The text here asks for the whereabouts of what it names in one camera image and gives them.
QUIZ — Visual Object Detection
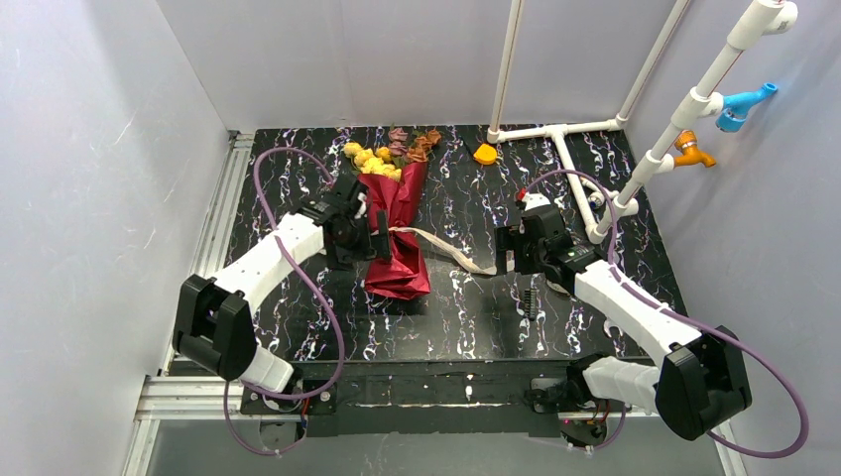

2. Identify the aluminium frame rail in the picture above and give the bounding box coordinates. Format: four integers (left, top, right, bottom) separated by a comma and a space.
122, 131, 255, 475

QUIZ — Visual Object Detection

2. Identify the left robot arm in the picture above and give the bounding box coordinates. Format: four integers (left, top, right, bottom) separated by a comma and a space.
173, 176, 391, 401

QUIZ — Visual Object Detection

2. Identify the white pipe valve fitting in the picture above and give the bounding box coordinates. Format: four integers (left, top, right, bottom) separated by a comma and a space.
579, 178, 618, 211

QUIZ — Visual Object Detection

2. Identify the orange plastic piece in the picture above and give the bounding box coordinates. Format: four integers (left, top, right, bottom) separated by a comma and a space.
473, 143, 498, 166

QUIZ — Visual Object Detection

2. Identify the silver wrench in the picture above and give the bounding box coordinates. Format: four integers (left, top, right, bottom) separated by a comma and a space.
603, 318, 624, 338

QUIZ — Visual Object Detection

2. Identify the beige ribbon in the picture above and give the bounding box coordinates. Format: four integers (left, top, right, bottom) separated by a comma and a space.
389, 227, 498, 277

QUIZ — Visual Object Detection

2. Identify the orange fake flower stem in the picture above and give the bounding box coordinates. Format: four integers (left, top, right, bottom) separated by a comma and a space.
404, 129, 442, 164

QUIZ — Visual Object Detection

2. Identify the pink fake flower stem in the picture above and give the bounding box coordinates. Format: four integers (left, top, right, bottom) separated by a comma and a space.
387, 127, 409, 157

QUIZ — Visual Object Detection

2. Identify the orange plastic tap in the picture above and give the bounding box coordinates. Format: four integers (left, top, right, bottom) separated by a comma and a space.
674, 130, 716, 168

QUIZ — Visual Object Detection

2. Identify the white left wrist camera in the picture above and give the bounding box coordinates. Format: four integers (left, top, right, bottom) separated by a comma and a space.
354, 192, 367, 219

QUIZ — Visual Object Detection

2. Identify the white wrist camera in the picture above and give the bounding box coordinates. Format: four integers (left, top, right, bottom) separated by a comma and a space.
354, 192, 367, 219
516, 188, 552, 216

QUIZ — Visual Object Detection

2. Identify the black comb strip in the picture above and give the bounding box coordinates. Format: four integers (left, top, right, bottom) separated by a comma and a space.
521, 287, 539, 321

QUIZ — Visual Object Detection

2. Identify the blue plastic tap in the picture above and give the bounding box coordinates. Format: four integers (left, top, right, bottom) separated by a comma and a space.
715, 82, 778, 133

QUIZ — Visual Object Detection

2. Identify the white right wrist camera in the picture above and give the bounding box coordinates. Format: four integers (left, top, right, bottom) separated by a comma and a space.
516, 188, 552, 216

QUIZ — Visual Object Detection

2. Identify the yellow fake flower bunch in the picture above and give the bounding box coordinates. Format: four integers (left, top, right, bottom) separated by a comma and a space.
342, 142, 402, 181

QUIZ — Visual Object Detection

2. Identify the maroon wrapping paper sheet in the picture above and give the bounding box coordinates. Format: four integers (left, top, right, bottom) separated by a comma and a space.
358, 163, 430, 300

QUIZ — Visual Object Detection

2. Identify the white PVC pipe frame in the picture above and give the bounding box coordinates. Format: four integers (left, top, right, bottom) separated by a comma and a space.
486, 0, 801, 246

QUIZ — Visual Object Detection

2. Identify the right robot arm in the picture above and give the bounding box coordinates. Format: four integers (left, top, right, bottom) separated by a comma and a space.
496, 193, 753, 440

